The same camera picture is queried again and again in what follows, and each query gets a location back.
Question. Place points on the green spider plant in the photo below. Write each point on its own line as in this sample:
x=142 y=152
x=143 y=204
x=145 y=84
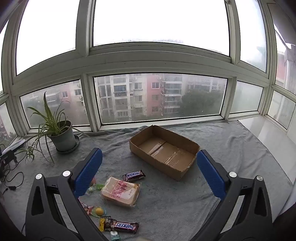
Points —
x=49 y=125

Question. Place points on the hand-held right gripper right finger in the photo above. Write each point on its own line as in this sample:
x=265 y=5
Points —
x=210 y=176

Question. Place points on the packaged sliced bread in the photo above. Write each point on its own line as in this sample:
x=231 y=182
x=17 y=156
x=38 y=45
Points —
x=120 y=191

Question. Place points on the grey-green pot saucer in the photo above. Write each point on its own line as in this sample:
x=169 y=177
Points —
x=75 y=145

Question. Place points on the clear green candy packet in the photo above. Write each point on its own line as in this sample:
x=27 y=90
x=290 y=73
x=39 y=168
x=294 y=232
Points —
x=89 y=191

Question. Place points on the red snack wrapper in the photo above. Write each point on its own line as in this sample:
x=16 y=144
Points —
x=87 y=208

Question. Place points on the brown chocolate bar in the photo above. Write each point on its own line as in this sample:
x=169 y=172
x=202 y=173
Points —
x=134 y=175
x=124 y=226

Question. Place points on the yellow snack packet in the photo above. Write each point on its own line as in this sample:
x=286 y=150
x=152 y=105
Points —
x=102 y=224

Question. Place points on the grey-green flower pot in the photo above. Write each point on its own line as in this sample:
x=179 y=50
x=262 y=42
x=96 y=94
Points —
x=63 y=139

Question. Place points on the black light stand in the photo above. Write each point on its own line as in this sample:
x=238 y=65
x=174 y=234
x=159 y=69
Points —
x=7 y=162

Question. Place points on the white window frame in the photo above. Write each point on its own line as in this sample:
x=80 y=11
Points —
x=161 y=58

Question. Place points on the grey fleece blanket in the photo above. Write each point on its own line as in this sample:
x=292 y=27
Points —
x=161 y=204

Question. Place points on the brown cardboard box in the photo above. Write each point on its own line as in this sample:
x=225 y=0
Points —
x=166 y=153

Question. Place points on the round pastry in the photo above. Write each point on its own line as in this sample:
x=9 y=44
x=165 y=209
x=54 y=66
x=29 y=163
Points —
x=93 y=182

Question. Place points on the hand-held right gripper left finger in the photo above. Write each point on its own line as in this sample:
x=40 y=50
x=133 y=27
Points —
x=89 y=171

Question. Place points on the apartment buildings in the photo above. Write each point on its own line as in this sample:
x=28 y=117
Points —
x=129 y=97

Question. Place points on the small teal candy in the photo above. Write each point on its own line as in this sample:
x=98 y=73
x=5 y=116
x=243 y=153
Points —
x=115 y=236

